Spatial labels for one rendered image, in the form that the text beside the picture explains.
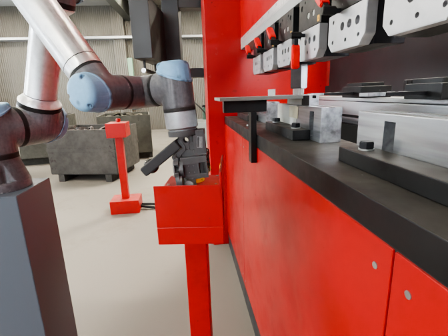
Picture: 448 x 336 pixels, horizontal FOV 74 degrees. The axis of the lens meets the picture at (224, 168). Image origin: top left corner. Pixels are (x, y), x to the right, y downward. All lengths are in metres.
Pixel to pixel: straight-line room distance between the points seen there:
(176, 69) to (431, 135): 0.48
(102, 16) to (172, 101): 9.19
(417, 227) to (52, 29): 0.69
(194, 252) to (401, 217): 0.57
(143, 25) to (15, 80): 8.69
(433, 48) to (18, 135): 1.37
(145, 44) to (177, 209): 1.47
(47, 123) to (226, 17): 1.24
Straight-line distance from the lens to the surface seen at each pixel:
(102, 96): 0.63
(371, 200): 0.44
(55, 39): 0.72
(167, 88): 0.68
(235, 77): 1.89
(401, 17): 0.58
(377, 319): 0.48
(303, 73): 1.03
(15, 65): 10.57
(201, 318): 0.96
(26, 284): 1.04
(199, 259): 0.85
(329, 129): 0.85
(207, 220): 0.72
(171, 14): 2.47
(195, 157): 0.69
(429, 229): 0.37
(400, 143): 0.58
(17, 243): 0.98
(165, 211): 0.72
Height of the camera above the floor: 1.01
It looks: 14 degrees down
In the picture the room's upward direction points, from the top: 2 degrees counter-clockwise
